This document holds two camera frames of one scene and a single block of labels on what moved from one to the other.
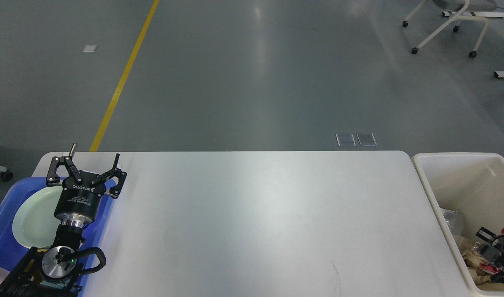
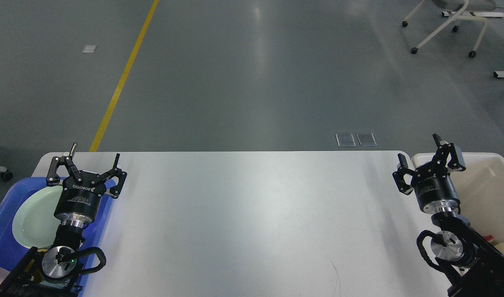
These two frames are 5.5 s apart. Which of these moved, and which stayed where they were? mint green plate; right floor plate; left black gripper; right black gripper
Moved: right black gripper
Stayed: left black gripper; right floor plate; mint green plate
